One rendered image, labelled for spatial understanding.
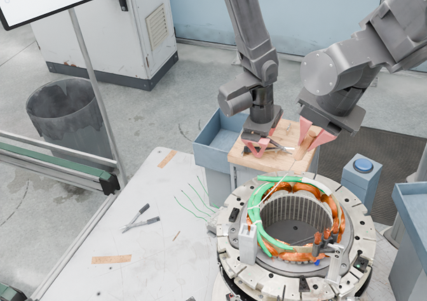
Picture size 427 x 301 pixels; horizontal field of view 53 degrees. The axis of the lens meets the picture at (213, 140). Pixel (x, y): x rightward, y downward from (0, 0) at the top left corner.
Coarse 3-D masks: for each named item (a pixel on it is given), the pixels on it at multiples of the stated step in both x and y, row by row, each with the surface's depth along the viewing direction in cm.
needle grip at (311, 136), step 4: (308, 132) 70; (312, 132) 70; (308, 136) 69; (312, 136) 69; (316, 136) 70; (304, 140) 70; (308, 140) 70; (312, 140) 70; (300, 144) 71; (304, 144) 70; (308, 144) 70; (300, 148) 71; (304, 148) 71; (308, 148) 71; (296, 152) 72; (300, 152) 72; (304, 152) 72; (296, 156) 73; (300, 156) 72; (300, 160) 73
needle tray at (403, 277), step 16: (400, 192) 95; (416, 192) 99; (400, 208) 95; (416, 208) 96; (416, 224) 93; (416, 240) 88; (400, 256) 101; (416, 256) 92; (400, 272) 101; (416, 272) 92; (400, 288) 102; (416, 288) 95
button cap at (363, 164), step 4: (356, 160) 107; (360, 160) 106; (364, 160) 106; (368, 160) 106; (356, 164) 105; (360, 164) 105; (364, 164) 105; (368, 164) 105; (360, 168) 105; (364, 168) 104; (368, 168) 104
